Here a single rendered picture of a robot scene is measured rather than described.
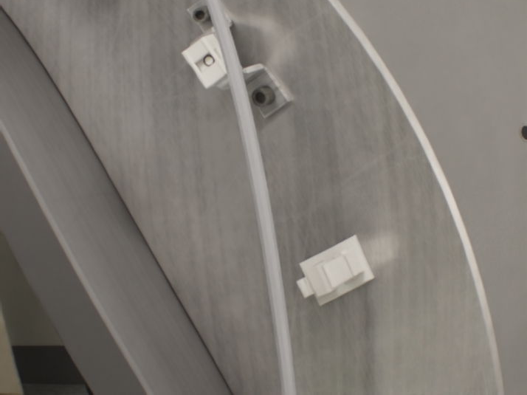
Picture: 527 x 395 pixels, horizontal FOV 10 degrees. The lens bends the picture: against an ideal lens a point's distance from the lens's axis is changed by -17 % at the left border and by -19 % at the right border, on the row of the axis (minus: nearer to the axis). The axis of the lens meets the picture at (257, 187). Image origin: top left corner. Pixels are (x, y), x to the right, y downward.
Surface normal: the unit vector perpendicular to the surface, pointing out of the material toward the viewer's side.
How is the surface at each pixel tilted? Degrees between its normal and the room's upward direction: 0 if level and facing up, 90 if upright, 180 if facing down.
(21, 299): 90
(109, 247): 61
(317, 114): 90
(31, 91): 53
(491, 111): 90
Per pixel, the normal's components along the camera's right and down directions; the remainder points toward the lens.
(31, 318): 0.20, 0.15
